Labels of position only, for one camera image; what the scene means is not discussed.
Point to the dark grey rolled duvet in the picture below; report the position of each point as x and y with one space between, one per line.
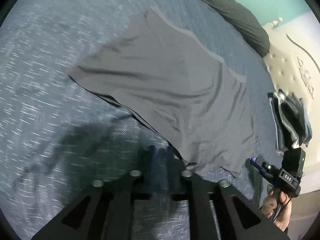
237 12

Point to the grey shorts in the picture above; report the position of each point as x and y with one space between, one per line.
162 80

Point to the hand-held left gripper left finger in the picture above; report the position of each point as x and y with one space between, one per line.
155 167

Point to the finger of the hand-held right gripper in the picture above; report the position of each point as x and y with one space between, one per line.
262 163
267 176

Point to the blue-grey folded garment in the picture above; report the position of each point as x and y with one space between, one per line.
307 127

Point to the cream turned bed post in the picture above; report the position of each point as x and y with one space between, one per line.
277 22

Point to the white folded garment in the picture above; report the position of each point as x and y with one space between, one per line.
285 120

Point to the pile of folded clothes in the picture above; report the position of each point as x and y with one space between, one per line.
287 110

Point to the cream tufted headboard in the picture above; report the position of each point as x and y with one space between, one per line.
282 62

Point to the person's right hand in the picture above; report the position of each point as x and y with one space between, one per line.
285 217

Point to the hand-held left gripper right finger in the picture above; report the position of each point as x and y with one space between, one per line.
168 170

